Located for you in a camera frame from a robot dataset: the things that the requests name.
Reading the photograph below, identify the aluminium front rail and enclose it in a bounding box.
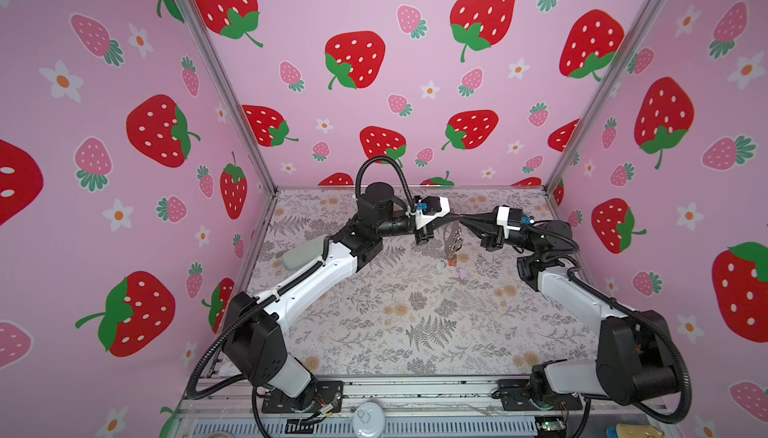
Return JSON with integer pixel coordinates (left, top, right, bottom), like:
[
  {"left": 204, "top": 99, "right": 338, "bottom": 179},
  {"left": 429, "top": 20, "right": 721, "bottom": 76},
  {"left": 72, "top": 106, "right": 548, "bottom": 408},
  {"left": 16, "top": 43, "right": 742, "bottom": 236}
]
[{"left": 177, "top": 375, "right": 640, "bottom": 420}]

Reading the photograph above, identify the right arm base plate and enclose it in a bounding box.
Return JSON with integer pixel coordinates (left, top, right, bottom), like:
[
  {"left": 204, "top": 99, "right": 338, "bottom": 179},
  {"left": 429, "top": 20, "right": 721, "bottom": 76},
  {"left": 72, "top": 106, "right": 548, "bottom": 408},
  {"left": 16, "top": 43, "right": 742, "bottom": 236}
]
[{"left": 491, "top": 379, "right": 583, "bottom": 412}]

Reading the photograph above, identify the white round knob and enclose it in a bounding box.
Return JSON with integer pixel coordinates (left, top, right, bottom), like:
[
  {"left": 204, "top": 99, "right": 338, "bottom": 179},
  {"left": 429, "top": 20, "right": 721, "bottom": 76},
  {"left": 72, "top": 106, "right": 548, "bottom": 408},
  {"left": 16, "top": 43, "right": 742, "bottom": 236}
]
[{"left": 352, "top": 402, "right": 386, "bottom": 438}]

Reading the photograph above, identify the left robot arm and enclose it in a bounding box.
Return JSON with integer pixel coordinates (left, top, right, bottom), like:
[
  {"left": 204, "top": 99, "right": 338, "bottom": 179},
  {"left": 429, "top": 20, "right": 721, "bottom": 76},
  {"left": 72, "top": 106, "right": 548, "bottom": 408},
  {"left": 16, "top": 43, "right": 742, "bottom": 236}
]
[{"left": 185, "top": 156, "right": 460, "bottom": 409}]

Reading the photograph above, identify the keyring with strap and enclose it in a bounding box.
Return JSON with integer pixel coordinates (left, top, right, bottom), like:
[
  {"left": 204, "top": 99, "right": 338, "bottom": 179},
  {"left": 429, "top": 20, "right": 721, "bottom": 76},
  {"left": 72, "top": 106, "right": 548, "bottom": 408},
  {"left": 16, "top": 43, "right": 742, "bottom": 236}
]
[{"left": 443, "top": 221, "right": 463, "bottom": 267}]

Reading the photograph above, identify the grey-green oblong object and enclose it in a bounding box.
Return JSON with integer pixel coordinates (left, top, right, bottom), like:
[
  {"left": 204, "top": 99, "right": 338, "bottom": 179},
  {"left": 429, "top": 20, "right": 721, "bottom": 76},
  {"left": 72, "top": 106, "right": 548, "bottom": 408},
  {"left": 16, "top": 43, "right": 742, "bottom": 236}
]
[{"left": 281, "top": 236, "right": 326, "bottom": 271}]

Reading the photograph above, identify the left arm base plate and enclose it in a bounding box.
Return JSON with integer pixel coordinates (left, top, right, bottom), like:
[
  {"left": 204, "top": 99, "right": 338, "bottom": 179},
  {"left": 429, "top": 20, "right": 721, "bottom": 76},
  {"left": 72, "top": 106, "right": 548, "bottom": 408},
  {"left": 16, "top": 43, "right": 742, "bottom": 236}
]
[{"left": 260, "top": 380, "right": 344, "bottom": 414}]

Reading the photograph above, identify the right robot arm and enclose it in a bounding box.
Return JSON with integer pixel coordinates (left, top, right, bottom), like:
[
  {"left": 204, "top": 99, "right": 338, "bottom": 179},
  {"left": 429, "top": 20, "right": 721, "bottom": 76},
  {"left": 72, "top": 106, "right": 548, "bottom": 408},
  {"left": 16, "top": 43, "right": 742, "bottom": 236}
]
[{"left": 458, "top": 207, "right": 693, "bottom": 424}]

